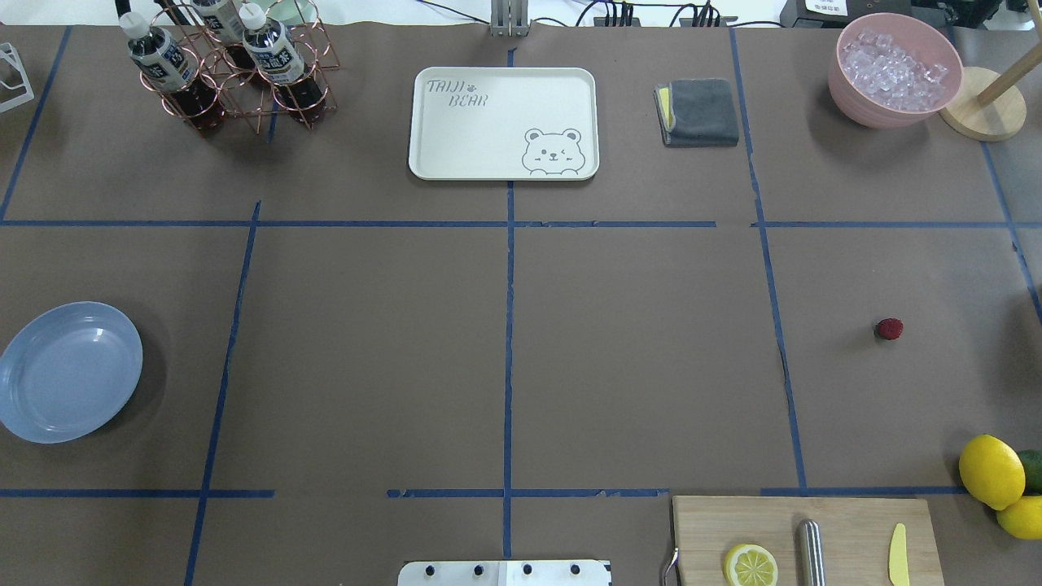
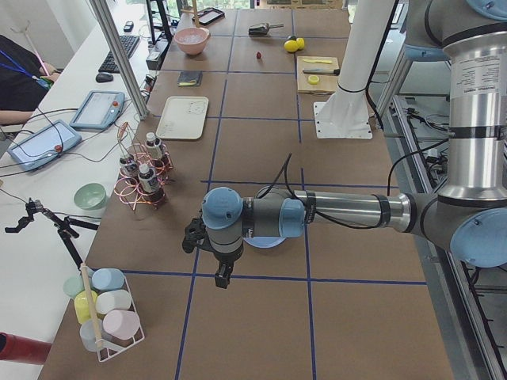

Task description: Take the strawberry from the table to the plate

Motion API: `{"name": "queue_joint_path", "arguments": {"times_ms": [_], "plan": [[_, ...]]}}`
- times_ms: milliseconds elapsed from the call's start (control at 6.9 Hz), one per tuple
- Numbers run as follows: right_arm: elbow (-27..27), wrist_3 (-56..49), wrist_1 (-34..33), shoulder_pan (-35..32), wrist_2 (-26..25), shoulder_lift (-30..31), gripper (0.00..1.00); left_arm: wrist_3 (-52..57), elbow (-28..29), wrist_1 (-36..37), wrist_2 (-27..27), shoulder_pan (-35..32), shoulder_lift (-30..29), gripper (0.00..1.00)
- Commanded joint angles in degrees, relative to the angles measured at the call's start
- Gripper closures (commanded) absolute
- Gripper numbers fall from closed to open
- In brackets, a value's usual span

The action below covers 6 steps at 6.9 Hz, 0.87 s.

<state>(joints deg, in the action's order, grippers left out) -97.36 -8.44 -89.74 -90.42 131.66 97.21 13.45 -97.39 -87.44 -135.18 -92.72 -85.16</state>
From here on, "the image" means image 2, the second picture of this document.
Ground green bowl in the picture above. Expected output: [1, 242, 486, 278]
[74, 183, 107, 211]

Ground black computer mouse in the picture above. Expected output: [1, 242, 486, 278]
[95, 72, 114, 83]

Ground black small tripod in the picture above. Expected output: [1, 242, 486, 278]
[4, 198, 100, 271]

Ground black keyboard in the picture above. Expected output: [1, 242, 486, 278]
[97, 34, 142, 74]

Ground lemon half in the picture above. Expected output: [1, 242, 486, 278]
[307, 74, 320, 86]

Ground blue teach pendant tablet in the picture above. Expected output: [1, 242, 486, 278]
[70, 90, 125, 131]
[7, 120, 82, 171]

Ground metal scoop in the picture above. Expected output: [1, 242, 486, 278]
[248, 23, 284, 36]

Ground light green cup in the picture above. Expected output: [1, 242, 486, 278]
[63, 275, 84, 299]

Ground blue round plate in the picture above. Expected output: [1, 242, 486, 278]
[243, 185, 284, 249]

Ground seated person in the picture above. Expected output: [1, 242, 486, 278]
[1, 35, 61, 126]

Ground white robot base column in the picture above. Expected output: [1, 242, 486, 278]
[314, 0, 397, 139]

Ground grey folded cloth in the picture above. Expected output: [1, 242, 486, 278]
[177, 70, 203, 87]

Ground steel handled knife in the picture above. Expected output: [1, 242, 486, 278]
[303, 69, 341, 76]

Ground copper wire bottle rack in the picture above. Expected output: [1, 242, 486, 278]
[114, 122, 173, 210]

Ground cream bear tray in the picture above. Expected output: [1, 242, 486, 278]
[155, 96, 209, 140]

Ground yellow plastic knife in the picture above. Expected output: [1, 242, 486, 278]
[303, 59, 333, 64]

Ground grey blue cup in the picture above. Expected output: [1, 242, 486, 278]
[79, 319, 98, 352]

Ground wooden stand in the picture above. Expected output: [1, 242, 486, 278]
[181, 0, 203, 28]

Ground wooden cutting board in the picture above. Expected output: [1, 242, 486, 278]
[296, 56, 340, 93]

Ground red cylinder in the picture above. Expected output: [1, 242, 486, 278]
[1, 332, 51, 365]

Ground dark tea bottle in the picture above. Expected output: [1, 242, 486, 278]
[120, 154, 139, 185]
[139, 163, 160, 203]
[146, 132, 164, 167]

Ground yellow cup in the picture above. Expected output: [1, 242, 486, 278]
[74, 291, 91, 325]

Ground pink bowl with ice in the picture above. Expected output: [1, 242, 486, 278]
[173, 27, 211, 55]

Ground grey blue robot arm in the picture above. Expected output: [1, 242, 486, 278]
[182, 1, 506, 288]

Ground aluminium frame post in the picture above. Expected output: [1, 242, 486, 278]
[90, 0, 149, 120]

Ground black tray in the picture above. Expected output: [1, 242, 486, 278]
[197, 7, 225, 26]

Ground white cup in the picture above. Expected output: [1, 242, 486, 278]
[96, 289, 132, 315]

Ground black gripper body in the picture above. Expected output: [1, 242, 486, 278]
[181, 217, 210, 253]

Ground white wire cup rack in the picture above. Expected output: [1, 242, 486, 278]
[80, 264, 145, 363]

